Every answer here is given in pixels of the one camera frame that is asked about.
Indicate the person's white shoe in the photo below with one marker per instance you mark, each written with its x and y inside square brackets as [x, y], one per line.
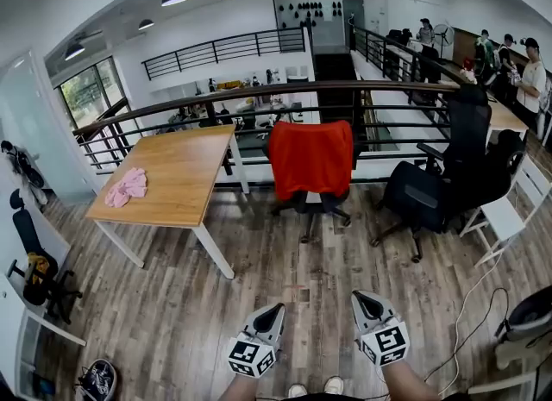
[333, 385]
[297, 390]

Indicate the black bag on stand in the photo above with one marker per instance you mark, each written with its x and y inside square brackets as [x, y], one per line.
[23, 164]

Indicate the black mesh office chair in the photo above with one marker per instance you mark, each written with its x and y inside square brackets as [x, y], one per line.
[496, 175]

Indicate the black swivel chair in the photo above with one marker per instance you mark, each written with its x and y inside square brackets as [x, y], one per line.
[321, 205]

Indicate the pink crumpled cloth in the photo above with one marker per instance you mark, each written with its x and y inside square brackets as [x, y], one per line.
[127, 187]

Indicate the wall panel with black items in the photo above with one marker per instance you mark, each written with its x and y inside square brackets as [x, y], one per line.
[308, 17]

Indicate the yellow item on chair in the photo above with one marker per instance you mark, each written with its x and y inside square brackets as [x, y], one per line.
[39, 263]

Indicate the dark curved balcony railing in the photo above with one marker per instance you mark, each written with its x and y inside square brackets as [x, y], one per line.
[241, 94]

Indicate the black high-back office chair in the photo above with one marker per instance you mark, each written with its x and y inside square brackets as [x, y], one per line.
[466, 132]

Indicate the wooden desk with white legs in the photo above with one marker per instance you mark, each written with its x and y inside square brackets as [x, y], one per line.
[181, 166]

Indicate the wooden desk by people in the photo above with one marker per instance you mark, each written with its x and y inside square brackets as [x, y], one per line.
[504, 117]

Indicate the person's left white shoe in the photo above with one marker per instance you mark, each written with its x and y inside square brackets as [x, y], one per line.
[297, 390]

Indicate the grey round floor appliance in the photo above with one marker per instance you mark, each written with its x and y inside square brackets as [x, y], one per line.
[532, 315]

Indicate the large window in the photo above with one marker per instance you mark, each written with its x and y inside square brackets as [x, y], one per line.
[90, 91]

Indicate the white folding chair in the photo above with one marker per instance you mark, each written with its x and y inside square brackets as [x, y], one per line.
[502, 216]

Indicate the black stairway railing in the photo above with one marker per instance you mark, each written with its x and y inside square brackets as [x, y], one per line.
[388, 52]

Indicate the black horizontal bar railing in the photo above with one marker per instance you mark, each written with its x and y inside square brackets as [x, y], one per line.
[224, 48]

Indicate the person's right white shoe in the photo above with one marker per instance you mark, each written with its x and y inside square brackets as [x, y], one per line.
[333, 385]

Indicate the standing pedestal fan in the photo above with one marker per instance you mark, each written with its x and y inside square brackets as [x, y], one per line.
[444, 36]

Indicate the red clothing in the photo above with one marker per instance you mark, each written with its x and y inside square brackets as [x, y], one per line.
[312, 158]

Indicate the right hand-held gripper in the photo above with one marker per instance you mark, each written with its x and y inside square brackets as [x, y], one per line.
[384, 341]

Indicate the person's left forearm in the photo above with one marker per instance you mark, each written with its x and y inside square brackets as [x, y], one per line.
[237, 388]

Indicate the black office chair with headrest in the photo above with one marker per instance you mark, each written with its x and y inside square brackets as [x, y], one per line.
[36, 257]

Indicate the person's right forearm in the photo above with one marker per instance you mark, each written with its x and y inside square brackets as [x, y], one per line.
[407, 384]

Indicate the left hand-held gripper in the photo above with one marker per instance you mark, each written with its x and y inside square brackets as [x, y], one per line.
[254, 354]

